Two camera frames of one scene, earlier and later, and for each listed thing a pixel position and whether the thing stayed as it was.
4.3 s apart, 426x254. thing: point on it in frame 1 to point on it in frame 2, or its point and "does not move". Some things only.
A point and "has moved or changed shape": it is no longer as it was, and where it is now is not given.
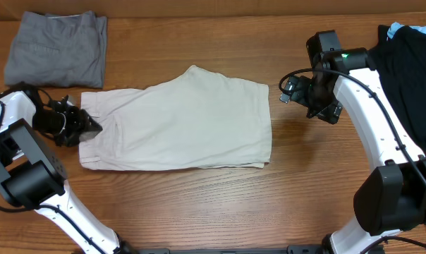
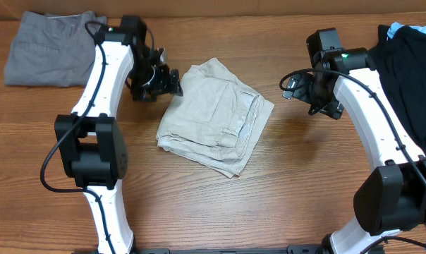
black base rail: x=296 y=249 does not move
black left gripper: x=79 y=118 to x=163 y=86
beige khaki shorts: x=195 y=118 has moved or changed shape
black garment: x=408 y=63 does not move
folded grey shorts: x=59 y=50 does not move
